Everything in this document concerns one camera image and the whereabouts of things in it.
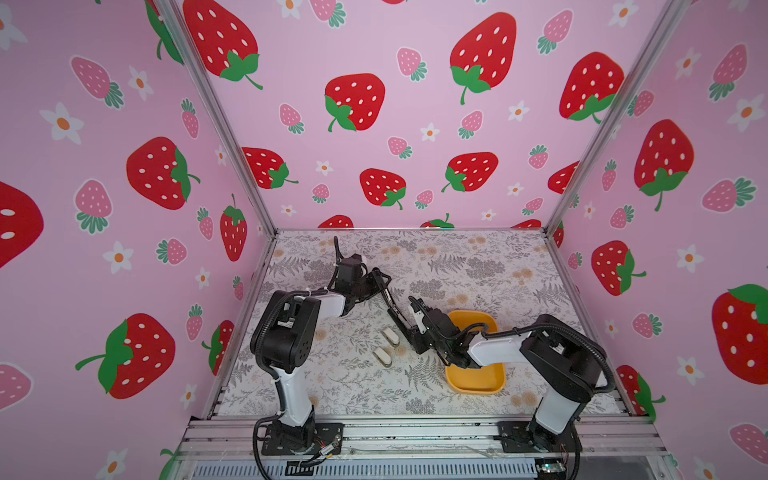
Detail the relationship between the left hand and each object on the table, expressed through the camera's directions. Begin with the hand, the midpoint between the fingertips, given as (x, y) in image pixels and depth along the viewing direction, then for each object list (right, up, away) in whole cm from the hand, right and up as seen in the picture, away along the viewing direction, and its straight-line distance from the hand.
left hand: (388, 280), depth 98 cm
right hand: (+6, -16, -6) cm, 18 cm away
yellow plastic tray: (+28, -28, -14) cm, 42 cm away
